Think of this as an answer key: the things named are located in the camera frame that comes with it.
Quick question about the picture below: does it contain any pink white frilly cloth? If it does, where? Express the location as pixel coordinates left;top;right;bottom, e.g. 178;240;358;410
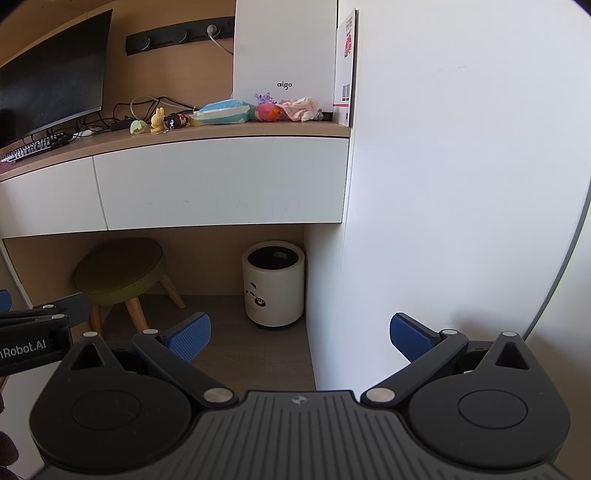
276;97;323;123

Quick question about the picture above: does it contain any white panda face bin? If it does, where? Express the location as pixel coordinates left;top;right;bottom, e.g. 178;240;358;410
242;240;305;329

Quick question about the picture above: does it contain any white plug with cable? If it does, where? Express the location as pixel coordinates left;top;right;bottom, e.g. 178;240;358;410
206;25;235;56

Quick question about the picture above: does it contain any olive green stool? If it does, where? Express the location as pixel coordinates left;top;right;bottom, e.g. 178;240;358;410
73;237;187;337

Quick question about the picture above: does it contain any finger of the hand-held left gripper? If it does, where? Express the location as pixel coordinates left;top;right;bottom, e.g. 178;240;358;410
0;290;91;329

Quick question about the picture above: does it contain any black computer monitor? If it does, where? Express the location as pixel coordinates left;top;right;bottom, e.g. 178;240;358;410
0;9;114;140

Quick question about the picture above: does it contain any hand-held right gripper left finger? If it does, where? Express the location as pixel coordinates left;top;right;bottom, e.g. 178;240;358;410
58;312;236;409

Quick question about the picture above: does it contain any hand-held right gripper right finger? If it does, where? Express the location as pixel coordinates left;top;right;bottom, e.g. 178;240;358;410
360;312;534;409

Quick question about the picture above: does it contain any black wall socket rail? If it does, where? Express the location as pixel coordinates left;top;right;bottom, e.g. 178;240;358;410
126;16;236;57

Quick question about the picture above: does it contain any black cable bundle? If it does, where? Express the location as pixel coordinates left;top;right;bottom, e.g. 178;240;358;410
113;95;204;132

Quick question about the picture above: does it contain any white computer case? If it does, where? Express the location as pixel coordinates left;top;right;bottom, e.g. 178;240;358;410
232;0;340;114

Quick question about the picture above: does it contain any blue white tissue pack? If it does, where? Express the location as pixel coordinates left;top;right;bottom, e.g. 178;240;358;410
188;99;256;126

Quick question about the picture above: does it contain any wide white drawer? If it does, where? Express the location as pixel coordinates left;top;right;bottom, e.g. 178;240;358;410
92;137;350;232

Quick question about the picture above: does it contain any white coiled cable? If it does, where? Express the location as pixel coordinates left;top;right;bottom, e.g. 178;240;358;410
130;95;160;123

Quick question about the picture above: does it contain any black keyboard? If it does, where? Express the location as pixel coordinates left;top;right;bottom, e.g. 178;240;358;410
0;134;70;163

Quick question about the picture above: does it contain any white red printed box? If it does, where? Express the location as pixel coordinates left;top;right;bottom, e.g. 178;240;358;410
333;8;360;128

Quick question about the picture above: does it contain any narrow white drawer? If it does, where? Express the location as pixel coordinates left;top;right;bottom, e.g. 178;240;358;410
0;156;110;239

